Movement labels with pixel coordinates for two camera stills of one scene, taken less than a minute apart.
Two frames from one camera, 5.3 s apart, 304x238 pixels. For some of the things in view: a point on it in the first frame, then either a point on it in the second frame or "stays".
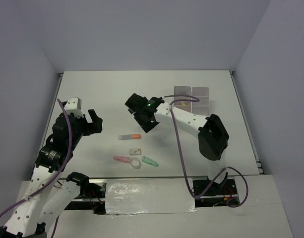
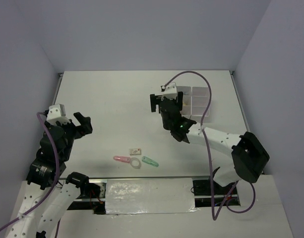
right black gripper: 147,126 -> 155,100
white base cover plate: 149,196 stays
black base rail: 220,193 stays
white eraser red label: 135,151 stays
